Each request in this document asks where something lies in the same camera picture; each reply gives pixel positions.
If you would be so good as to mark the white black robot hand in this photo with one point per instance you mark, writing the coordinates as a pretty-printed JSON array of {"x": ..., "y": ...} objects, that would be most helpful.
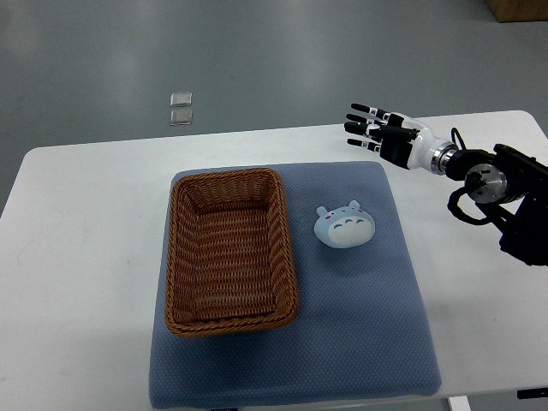
[{"x": 411, "y": 145}]

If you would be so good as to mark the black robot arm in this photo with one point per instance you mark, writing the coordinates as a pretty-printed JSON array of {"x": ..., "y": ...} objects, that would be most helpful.
[{"x": 504, "y": 187}]

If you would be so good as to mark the light blue totoro toy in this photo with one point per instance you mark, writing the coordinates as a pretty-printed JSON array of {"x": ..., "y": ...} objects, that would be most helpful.
[{"x": 344, "y": 227}]

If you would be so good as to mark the brown woven wicker basket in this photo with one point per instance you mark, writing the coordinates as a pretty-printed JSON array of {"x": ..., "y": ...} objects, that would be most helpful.
[{"x": 230, "y": 265}]

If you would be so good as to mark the brown cardboard box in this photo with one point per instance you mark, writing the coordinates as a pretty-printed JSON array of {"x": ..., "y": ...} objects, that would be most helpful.
[{"x": 518, "y": 10}]

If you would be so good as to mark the upper metal floor plate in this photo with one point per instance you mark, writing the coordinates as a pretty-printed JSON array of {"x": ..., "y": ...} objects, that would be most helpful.
[{"x": 180, "y": 99}]

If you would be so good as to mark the blue textured fabric mat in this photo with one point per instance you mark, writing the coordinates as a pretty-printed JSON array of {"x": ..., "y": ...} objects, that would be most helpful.
[{"x": 361, "y": 331}]

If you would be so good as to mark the white table leg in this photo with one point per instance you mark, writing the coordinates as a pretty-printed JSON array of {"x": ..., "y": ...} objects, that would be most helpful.
[{"x": 459, "y": 403}]

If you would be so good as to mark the black table edge bracket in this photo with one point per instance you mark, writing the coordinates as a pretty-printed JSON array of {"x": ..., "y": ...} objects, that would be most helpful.
[{"x": 532, "y": 393}]

